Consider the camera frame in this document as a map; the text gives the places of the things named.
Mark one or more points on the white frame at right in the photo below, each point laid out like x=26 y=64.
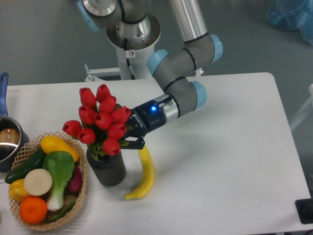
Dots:
x=303 y=111

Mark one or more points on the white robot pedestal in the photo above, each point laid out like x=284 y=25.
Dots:
x=134 y=44

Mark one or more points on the green bok choy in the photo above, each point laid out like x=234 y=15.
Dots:
x=60 y=165

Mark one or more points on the blue handled saucepan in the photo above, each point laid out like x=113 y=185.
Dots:
x=12 y=136

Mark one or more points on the blue plastic bag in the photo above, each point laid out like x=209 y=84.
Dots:
x=292 y=15

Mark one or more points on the orange fruit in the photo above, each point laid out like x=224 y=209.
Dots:
x=33 y=210

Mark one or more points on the purple sweet potato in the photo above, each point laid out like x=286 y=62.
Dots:
x=75 y=183

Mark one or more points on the black device at table edge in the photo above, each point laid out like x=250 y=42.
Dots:
x=305 y=210

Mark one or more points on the yellow bell pepper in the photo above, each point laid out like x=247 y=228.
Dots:
x=17 y=191

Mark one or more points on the yellow squash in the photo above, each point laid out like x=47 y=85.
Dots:
x=50 y=144

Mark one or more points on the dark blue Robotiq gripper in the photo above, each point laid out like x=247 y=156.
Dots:
x=143 y=119

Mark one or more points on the green chili pepper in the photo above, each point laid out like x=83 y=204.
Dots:
x=61 y=213

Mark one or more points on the red tulip bouquet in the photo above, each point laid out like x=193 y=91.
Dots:
x=102 y=124

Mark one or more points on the yellow banana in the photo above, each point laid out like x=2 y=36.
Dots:
x=148 y=177

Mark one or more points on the white round radish slice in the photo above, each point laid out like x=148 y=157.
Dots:
x=38 y=182

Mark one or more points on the dark green cucumber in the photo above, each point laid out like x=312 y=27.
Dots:
x=35 y=161

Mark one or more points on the dark grey ribbed vase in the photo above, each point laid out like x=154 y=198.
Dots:
x=109 y=171

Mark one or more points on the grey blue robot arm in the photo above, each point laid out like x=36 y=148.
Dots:
x=170 y=71

